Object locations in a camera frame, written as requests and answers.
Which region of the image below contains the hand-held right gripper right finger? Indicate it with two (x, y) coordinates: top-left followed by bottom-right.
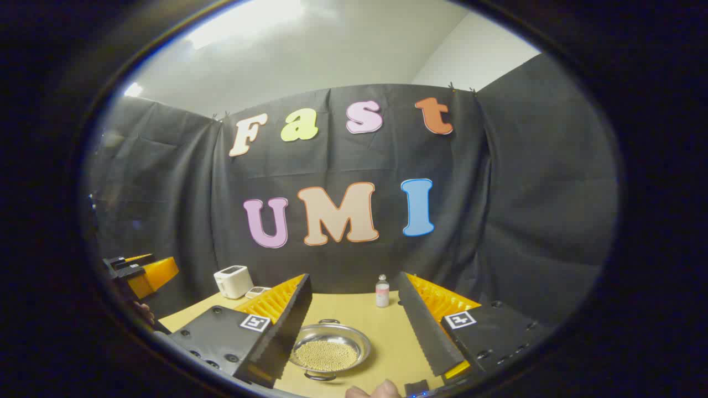
(395, 272), (554, 382)

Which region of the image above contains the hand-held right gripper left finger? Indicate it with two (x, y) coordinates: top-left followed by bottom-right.
(155, 274), (313, 389)

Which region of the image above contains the stainless steel pot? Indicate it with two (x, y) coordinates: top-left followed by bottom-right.
(289, 319), (372, 382)

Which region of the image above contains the pile of yellow soybeans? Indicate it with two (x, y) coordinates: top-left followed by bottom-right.
(294, 340), (359, 372)

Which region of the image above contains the white toaster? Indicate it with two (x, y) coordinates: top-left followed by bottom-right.
(214, 265), (254, 300)

